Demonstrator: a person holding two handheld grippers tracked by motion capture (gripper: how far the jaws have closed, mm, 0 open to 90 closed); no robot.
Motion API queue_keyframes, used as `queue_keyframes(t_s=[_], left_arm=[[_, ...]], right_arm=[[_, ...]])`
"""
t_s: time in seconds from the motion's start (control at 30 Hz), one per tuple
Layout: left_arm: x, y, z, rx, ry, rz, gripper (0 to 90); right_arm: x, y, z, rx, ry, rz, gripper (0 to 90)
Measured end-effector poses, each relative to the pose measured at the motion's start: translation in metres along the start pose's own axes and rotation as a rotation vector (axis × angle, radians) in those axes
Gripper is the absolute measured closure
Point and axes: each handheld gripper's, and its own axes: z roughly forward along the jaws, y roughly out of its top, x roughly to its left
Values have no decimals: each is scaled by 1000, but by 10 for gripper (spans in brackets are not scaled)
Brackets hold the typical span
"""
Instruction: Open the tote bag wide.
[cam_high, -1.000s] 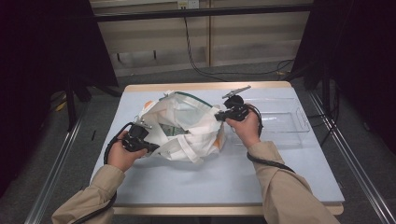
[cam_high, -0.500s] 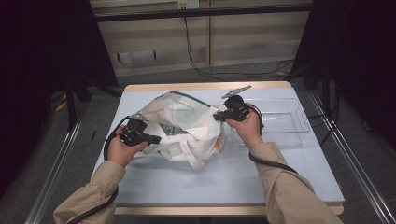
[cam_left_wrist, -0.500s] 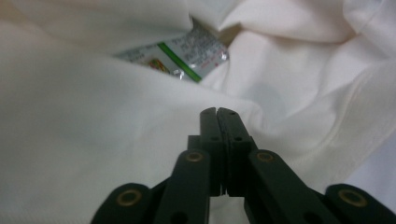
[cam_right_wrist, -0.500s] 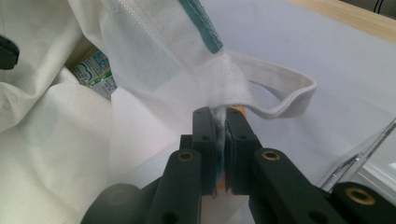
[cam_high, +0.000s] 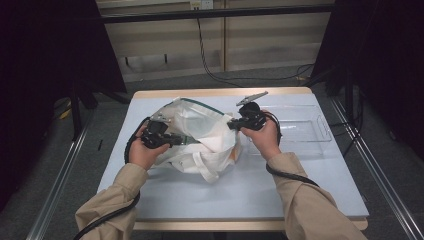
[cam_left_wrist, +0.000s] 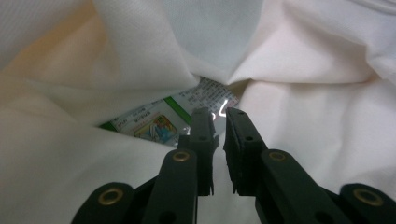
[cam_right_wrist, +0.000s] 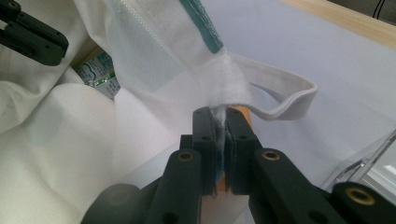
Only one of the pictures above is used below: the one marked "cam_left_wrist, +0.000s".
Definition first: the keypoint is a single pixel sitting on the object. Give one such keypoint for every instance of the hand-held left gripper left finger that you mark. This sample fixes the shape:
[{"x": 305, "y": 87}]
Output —
[{"x": 199, "y": 149}]

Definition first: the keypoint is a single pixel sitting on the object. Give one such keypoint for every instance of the white cloth bag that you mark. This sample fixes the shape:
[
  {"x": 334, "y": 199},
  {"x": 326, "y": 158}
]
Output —
[{"x": 77, "y": 62}]

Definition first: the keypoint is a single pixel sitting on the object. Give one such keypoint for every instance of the white green printed packet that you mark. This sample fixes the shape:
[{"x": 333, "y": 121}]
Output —
[{"x": 174, "y": 115}]

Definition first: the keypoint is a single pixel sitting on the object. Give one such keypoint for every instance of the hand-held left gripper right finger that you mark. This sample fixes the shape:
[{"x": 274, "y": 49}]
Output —
[{"x": 249, "y": 155}]

